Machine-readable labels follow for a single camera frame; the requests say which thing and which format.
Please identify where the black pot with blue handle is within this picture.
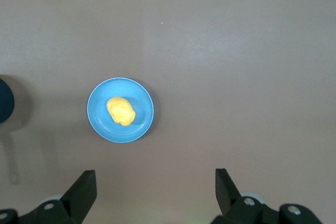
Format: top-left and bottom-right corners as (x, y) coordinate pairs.
(0, 78), (16, 124)

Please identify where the yellow potato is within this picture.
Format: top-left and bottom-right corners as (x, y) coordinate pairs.
(106, 97), (137, 126)

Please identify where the blue round plate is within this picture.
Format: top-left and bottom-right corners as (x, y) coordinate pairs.
(87, 77), (155, 143)

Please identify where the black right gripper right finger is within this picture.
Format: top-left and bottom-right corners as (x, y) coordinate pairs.
(211, 168), (323, 224)

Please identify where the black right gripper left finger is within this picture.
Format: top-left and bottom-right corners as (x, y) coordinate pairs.
(0, 170), (98, 224)

